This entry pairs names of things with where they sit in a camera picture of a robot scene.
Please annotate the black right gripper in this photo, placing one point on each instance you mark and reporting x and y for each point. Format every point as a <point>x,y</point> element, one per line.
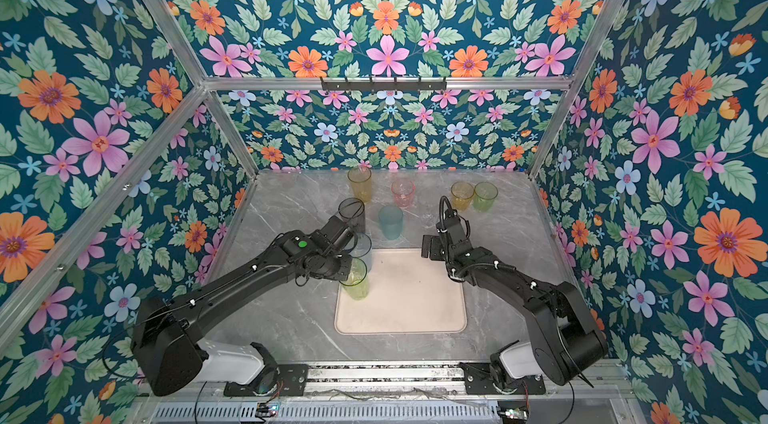
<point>435,244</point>

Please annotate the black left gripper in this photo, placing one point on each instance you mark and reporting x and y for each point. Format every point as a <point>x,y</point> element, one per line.
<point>343,274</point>

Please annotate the blue tall plastic tumbler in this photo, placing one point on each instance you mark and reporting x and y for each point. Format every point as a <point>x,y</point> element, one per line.
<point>362,249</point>

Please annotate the green tall plastic tumbler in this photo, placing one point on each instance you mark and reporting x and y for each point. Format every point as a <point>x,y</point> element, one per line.
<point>357,284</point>

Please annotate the grey smoked plastic tumbler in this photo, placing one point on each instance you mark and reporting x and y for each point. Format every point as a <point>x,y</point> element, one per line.
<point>353,212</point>

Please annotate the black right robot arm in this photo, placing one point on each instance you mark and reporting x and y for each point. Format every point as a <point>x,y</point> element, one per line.
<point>563,337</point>

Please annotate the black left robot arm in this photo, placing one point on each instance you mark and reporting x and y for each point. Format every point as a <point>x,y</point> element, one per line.
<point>169,337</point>

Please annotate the beige plastic tray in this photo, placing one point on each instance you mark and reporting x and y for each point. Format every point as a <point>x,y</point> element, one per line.
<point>408,294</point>

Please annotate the amber short plastic cup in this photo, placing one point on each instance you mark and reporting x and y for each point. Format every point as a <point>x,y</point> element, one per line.
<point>462,195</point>

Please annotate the light green short plastic cup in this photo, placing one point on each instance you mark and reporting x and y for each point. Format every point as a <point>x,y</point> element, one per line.
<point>485,194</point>

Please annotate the pink short plastic cup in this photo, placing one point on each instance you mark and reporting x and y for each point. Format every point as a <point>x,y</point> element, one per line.
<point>403,191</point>

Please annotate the teal textured plastic cup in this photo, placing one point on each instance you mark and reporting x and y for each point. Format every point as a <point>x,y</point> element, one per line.
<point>390,218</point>

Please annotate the yellow tall plastic tumbler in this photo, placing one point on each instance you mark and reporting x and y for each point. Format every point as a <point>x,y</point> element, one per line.
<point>360,180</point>

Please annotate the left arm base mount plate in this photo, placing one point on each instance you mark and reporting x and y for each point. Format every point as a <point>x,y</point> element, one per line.
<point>282,379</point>

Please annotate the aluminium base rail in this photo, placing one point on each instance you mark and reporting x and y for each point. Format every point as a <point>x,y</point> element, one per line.
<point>400,392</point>

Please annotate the black hook rail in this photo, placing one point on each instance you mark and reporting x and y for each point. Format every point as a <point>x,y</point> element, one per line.
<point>381,84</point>

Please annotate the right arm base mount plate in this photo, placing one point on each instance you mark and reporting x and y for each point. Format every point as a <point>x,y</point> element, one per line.
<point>488,378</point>

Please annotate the aluminium left frame bar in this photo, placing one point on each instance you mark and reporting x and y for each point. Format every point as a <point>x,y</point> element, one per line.
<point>22,304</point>

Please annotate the aluminium frame bar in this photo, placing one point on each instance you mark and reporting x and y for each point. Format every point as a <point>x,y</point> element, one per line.
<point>22,304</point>
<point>516,83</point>

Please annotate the aluminium top frame bar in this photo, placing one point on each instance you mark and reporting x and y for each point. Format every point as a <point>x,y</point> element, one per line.
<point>516,83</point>

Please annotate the aluminium frame corner post right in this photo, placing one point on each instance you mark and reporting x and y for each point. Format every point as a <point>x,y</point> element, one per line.
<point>586,59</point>

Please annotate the aluminium frame corner post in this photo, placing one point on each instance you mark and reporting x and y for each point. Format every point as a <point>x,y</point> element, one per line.
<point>199,80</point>
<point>586,59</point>

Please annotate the aluminium frame corner post left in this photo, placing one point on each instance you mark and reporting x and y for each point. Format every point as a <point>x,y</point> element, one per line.
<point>199,80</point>

